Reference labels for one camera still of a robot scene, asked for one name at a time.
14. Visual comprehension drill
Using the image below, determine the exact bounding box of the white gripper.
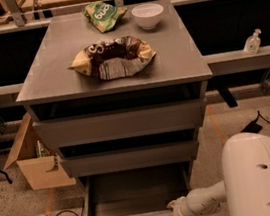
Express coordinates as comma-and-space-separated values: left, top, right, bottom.
167, 197, 192, 216

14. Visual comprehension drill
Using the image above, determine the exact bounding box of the grey bottom drawer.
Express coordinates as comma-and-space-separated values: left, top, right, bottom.
83, 162, 191, 216

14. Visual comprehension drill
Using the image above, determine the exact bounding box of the grey drawer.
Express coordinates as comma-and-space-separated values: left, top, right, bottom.
83, 162, 191, 216
33, 99, 206, 148
60, 139, 198, 177

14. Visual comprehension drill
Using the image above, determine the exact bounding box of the grey drawer cabinet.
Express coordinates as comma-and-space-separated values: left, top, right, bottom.
17, 0, 212, 178

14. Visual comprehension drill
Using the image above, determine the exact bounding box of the grey middle drawer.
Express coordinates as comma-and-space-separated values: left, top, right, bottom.
60, 139, 198, 177

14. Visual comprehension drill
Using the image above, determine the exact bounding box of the grey top drawer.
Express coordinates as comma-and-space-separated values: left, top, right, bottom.
33, 99, 206, 148

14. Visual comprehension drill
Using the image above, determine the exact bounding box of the black power adapter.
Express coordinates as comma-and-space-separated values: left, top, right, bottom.
242, 121, 262, 134

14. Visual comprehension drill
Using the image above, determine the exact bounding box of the cardboard box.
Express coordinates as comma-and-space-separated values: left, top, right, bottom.
3, 113, 76, 190

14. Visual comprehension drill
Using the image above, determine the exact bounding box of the green packet in box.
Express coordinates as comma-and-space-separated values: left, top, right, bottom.
36, 141, 50, 158

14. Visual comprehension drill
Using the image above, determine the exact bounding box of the brown crumpled chip bag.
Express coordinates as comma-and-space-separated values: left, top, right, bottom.
69, 36, 156, 81

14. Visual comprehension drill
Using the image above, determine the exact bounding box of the white bowl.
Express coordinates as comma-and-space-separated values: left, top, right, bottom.
132, 3, 164, 30

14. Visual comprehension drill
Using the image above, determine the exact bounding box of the green chip bag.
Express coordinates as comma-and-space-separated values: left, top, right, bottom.
82, 1, 128, 33

